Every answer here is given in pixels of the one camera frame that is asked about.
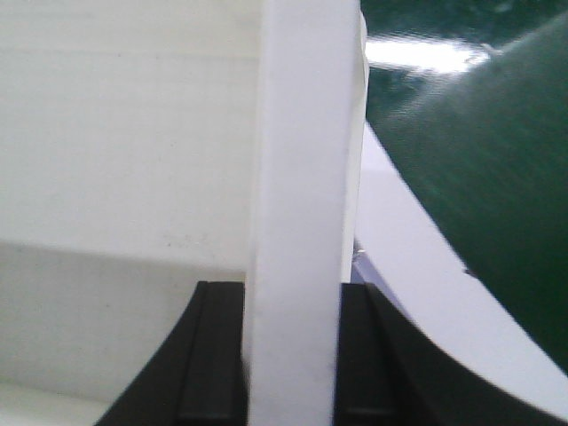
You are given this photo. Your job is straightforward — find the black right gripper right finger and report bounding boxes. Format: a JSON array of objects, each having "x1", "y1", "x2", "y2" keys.
[{"x1": 334, "y1": 283, "x2": 563, "y2": 425}]

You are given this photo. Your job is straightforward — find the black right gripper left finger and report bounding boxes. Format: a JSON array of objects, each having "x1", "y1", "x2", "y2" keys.
[{"x1": 98, "y1": 281, "x2": 248, "y2": 425}]

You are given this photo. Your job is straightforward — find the white plastic tote box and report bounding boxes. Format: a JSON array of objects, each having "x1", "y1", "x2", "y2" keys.
[{"x1": 1, "y1": 1, "x2": 366, "y2": 425}]

